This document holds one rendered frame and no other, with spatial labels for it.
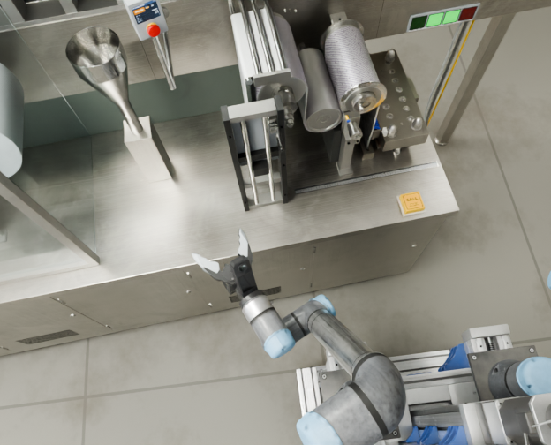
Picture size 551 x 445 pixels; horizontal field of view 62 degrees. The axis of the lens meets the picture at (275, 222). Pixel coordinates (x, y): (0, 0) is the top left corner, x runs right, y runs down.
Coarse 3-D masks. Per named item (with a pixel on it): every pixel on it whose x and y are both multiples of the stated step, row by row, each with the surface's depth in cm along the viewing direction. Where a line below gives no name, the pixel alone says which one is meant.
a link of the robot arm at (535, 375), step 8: (528, 360) 131; (536, 360) 129; (544, 360) 129; (512, 368) 137; (520, 368) 132; (528, 368) 129; (536, 368) 128; (544, 368) 128; (512, 376) 135; (520, 376) 131; (528, 376) 128; (536, 376) 128; (544, 376) 127; (512, 384) 135; (520, 384) 131; (528, 384) 128; (536, 384) 127; (544, 384) 126; (512, 392) 137; (520, 392) 133; (528, 392) 129; (536, 392) 126; (544, 392) 126
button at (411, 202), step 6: (414, 192) 165; (402, 198) 164; (408, 198) 164; (414, 198) 164; (420, 198) 164; (402, 204) 165; (408, 204) 163; (414, 204) 163; (420, 204) 163; (408, 210) 162; (414, 210) 163; (420, 210) 164
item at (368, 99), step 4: (364, 92) 139; (368, 92) 139; (372, 92) 140; (356, 96) 140; (360, 96) 139; (364, 96) 138; (368, 96) 139; (372, 96) 139; (352, 100) 141; (356, 100) 140; (360, 100) 139; (364, 100) 140; (368, 100) 140; (372, 100) 140; (376, 100) 141; (352, 104) 142; (356, 104) 141; (364, 104) 142; (368, 104) 143; (372, 104) 142; (356, 108) 143; (364, 108) 143; (368, 108) 144
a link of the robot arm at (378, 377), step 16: (320, 304) 127; (304, 320) 125; (320, 320) 119; (336, 320) 118; (320, 336) 116; (336, 336) 110; (352, 336) 109; (336, 352) 108; (352, 352) 103; (368, 352) 102; (352, 368) 101; (368, 368) 95; (384, 368) 94; (368, 384) 90; (384, 384) 90; (400, 384) 92; (384, 400) 88; (400, 400) 90; (384, 416) 87; (400, 416) 89
